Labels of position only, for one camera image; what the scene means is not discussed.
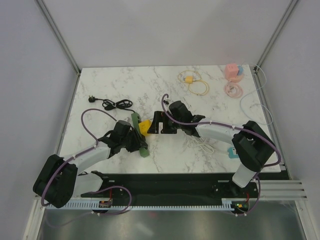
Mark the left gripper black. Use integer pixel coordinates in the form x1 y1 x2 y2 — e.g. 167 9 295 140
120 127 148 153

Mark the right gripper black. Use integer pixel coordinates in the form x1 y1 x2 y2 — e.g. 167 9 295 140
147 110 183 134

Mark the yellow cube socket adapter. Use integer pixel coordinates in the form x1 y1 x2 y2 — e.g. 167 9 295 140
138 119 152 137

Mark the green power strip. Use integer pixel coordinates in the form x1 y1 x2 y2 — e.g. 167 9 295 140
131 112 150 158

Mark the black power strip cord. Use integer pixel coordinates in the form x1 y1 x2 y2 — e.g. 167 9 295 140
87 96 136 113

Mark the small orange charger plug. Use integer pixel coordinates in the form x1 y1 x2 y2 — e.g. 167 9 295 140
184 75 194 84

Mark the yellow charger cable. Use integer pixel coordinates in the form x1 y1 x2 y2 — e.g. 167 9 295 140
177 70 210 96

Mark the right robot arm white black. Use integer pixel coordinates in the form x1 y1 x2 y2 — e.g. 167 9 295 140
147 101 276 197

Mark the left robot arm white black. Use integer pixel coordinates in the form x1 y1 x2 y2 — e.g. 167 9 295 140
33 120 148 208

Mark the pink cube socket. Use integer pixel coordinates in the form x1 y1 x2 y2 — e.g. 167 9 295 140
224 63 239 80

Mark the blue plug adapter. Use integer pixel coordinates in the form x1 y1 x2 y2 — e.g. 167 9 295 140
237 65 244 76

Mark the teal power strip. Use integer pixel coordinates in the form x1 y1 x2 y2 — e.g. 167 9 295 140
227 147 239 159

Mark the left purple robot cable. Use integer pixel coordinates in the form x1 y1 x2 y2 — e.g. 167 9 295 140
40 108 132 216

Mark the white coiled power cord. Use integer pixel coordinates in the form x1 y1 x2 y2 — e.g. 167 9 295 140
184 134 230 155

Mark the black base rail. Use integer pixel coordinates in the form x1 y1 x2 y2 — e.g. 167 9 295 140
81 173 259 206

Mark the pink coiled cable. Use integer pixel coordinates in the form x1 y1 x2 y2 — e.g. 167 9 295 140
223 75 244 99

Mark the light blue thin cable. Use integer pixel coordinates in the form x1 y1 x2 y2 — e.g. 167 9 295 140
239 63 274 126

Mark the white slotted cable duct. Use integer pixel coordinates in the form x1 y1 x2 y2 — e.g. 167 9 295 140
45 198 248 211

